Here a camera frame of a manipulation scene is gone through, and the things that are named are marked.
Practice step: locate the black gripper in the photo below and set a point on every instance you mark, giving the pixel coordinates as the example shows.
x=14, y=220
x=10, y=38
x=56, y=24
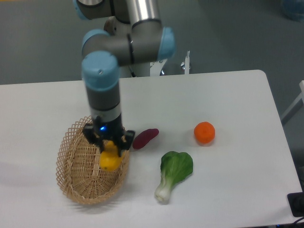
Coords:
x=112, y=131

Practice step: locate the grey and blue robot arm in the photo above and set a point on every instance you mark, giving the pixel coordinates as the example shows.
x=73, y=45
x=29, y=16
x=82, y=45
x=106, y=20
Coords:
x=104, y=54

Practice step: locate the woven wicker basket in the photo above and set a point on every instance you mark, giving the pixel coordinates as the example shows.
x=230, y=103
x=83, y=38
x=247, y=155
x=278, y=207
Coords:
x=79, y=174

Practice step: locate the purple sweet potato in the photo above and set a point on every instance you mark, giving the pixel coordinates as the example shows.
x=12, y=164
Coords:
x=144, y=138

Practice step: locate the green bok choy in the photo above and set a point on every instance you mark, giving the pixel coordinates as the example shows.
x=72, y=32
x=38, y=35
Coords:
x=175, y=168

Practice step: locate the orange tangerine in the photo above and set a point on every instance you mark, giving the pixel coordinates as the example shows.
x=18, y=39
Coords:
x=204, y=132

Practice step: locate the black device at table edge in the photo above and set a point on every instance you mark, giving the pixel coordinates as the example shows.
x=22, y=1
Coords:
x=296, y=203

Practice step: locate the blue water jug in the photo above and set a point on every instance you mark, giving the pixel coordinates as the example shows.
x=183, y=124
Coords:
x=293, y=9

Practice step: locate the white furniture frame at right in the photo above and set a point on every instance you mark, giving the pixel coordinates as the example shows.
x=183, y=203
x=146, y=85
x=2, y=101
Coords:
x=294, y=107

